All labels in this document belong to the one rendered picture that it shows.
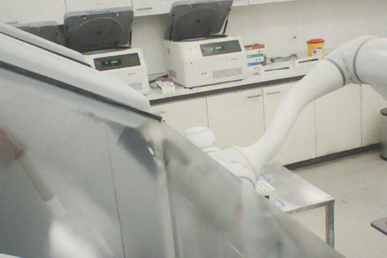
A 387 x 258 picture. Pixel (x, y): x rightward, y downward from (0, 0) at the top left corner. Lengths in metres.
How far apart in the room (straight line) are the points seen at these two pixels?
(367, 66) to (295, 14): 3.45
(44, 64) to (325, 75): 0.84
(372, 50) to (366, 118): 3.28
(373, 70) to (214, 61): 2.47
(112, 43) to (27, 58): 3.21
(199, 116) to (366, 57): 2.50
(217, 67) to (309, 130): 1.08
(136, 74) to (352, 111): 2.08
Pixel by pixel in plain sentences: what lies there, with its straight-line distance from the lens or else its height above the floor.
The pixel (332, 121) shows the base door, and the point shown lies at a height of 0.40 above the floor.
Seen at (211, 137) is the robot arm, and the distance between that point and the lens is 1.17.
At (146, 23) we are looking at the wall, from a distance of 4.09.
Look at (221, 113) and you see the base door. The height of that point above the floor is 0.66.
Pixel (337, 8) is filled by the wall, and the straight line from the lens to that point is 5.00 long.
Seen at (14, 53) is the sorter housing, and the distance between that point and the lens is 0.72.
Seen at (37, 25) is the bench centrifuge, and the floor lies 1.52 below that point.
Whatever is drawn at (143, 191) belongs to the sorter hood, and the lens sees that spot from 0.29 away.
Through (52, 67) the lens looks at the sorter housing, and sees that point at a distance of 0.72.
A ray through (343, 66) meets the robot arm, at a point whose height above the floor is 1.37.
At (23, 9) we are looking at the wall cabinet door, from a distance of 3.62.
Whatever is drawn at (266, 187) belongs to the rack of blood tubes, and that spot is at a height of 0.88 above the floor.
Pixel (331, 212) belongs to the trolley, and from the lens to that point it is 1.81.
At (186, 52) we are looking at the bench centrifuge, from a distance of 3.59.
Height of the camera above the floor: 1.59
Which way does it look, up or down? 14 degrees down
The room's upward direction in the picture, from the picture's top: 5 degrees counter-clockwise
